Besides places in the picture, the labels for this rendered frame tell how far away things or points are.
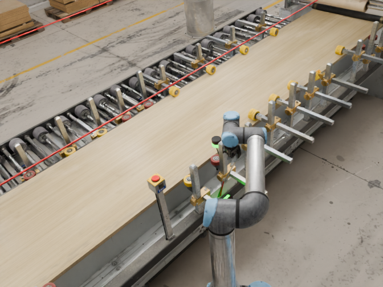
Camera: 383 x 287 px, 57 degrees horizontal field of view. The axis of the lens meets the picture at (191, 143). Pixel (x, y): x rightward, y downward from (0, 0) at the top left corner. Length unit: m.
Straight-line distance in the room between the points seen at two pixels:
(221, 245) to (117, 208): 0.89
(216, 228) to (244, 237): 1.63
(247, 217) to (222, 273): 0.37
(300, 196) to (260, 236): 0.57
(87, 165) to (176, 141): 0.65
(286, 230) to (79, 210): 1.70
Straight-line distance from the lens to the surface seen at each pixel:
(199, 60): 3.39
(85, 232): 2.19
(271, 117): 2.51
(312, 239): 3.12
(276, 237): 3.09
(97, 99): 3.34
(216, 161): 2.37
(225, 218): 1.41
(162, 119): 2.80
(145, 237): 2.40
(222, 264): 1.63
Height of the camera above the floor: 2.55
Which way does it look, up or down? 41 degrees down
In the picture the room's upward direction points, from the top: 8 degrees counter-clockwise
